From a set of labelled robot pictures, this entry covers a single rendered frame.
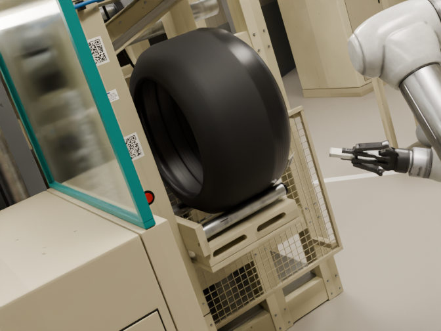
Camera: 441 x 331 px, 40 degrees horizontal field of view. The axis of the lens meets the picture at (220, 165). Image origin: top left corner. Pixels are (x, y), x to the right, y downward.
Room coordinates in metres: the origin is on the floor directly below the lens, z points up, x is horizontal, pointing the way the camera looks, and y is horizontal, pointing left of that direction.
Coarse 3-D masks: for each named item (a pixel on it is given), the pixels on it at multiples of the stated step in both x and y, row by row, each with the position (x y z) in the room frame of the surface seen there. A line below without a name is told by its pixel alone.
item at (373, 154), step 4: (352, 152) 1.75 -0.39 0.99; (356, 152) 1.74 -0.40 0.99; (360, 152) 1.74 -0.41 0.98; (364, 152) 1.74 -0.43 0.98; (368, 152) 1.74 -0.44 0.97; (372, 152) 1.74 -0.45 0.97; (376, 152) 1.74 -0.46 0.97; (364, 156) 1.74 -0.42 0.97; (368, 156) 1.73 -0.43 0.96; (372, 156) 1.73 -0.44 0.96; (376, 156) 1.72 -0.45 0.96; (380, 156) 1.72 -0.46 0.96; (384, 156) 1.72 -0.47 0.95; (384, 160) 1.72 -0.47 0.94; (388, 160) 1.71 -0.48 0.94
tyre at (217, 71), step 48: (192, 48) 1.81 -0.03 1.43; (240, 48) 1.81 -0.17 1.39; (144, 96) 2.14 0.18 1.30; (192, 96) 1.70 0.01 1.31; (240, 96) 1.70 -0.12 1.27; (192, 144) 2.19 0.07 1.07; (240, 144) 1.67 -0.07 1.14; (288, 144) 1.77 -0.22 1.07; (192, 192) 1.91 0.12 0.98; (240, 192) 1.73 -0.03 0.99
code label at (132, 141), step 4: (128, 136) 1.74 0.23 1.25; (132, 136) 1.75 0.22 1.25; (136, 136) 1.75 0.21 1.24; (128, 140) 1.74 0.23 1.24; (132, 140) 1.75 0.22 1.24; (136, 140) 1.75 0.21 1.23; (128, 144) 1.74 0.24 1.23; (132, 144) 1.74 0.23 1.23; (136, 144) 1.75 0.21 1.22; (128, 148) 1.74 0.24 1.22; (132, 148) 1.74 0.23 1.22; (136, 148) 1.75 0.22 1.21; (140, 148) 1.75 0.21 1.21; (132, 152) 1.74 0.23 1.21; (136, 152) 1.75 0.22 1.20; (140, 152) 1.75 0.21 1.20; (132, 156) 1.74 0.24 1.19; (136, 156) 1.74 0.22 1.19; (140, 156) 1.75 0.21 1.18
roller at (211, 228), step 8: (280, 184) 1.87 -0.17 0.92; (264, 192) 1.84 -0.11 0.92; (272, 192) 1.84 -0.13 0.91; (280, 192) 1.85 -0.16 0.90; (248, 200) 1.82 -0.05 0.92; (256, 200) 1.82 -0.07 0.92; (264, 200) 1.82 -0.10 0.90; (272, 200) 1.84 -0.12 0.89; (232, 208) 1.80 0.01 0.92; (240, 208) 1.79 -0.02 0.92; (248, 208) 1.79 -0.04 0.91; (256, 208) 1.81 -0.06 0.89; (224, 216) 1.76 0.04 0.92; (232, 216) 1.77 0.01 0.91; (240, 216) 1.78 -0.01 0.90; (208, 224) 1.74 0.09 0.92; (216, 224) 1.74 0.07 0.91; (224, 224) 1.75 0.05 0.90; (232, 224) 1.77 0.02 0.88; (208, 232) 1.72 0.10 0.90; (216, 232) 1.74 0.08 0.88
